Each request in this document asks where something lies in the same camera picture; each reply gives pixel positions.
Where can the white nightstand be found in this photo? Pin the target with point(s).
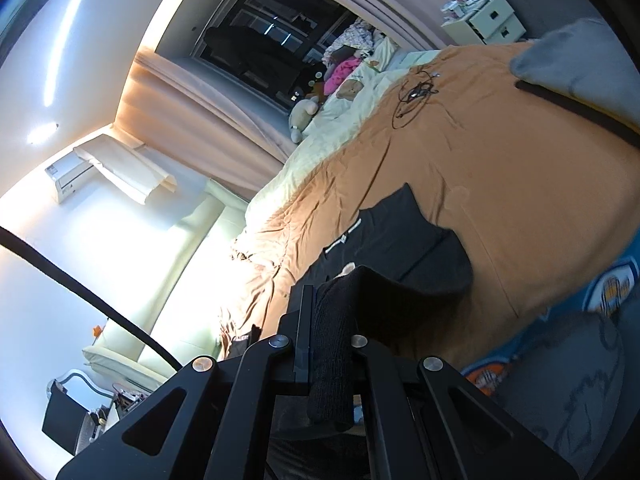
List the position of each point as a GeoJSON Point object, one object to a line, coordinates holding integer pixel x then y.
{"type": "Point", "coordinates": [495, 20]}

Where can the cream duvet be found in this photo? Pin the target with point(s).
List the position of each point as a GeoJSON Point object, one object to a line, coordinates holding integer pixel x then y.
{"type": "Point", "coordinates": [320, 145]}

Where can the cream plush toy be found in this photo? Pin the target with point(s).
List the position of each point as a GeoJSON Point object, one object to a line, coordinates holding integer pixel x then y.
{"type": "Point", "coordinates": [302, 120]}

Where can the ceiling light strip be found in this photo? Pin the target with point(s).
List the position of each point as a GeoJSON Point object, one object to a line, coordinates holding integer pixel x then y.
{"type": "Point", "coordinates": [70, 35]}

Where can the folded grey clothes pile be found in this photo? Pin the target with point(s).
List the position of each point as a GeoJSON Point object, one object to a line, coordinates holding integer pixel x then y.
{"type": "Point", "coordinates": [575, 60]}

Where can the white air conditioner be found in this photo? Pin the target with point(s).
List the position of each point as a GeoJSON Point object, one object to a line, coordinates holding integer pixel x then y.
{"type": "Point", "coordinates": [70, 180]}

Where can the brown blanket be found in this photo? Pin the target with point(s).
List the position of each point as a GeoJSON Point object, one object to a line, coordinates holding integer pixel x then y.
{"type": "Point", "coordinates": [500, 185]}

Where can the recessed ceiling light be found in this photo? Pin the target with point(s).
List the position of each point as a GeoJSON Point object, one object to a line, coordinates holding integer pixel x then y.
{"type": "Point", "coordinates": [42, 134]}

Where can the floral patterned cloth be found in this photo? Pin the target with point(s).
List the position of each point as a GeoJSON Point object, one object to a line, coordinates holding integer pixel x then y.
{"type": "Point", "coordinates": [352, 37]}

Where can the folded black clothes pile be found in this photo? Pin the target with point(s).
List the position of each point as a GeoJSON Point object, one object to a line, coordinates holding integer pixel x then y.
{"type": "Point", "coordinates": [242, 342]}

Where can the dark glass window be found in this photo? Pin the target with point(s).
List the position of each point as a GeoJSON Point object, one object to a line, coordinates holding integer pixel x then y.
{"type": "Point", "coordinates": [260, 10]}

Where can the pink cloth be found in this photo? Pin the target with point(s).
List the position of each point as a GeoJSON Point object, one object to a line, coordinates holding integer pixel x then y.
{"type": "Point", "coordinates": [342, 72]}

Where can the person's grey printed pants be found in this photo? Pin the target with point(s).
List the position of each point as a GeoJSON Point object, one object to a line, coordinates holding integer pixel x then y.
{"type": "Point", "coordinates": [560, 385]}

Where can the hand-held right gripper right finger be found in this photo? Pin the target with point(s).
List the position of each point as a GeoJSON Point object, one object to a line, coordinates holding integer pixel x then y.
{"type": "Point", "coordinates": [370, 360]}

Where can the brown teddy bear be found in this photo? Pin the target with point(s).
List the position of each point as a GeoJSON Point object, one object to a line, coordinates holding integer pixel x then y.
{"type": "Point", "coordinates": [348, 90]}

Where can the black bear print T-shirt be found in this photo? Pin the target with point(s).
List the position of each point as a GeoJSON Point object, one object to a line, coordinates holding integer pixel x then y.
{"type": "Point", "coordinates": [425, 270]}

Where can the black storage box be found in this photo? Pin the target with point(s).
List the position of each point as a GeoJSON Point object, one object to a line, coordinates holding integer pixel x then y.
{"type": "Point", "coordinates": [62, 415]}

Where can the cream sofa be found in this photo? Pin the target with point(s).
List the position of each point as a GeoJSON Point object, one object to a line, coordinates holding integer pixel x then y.
{"type": "Point", "coordinates": [175, 270]}

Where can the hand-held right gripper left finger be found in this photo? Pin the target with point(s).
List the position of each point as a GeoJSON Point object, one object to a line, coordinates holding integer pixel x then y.
{"type": "Point", "coordinates": [302, 320]}

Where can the pink curtain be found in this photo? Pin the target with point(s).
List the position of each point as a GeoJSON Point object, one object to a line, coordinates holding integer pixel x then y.
{"type": "Point", "coordinates": [380, 0]}
{"type": "Point", "coordinates": [200, 110]}

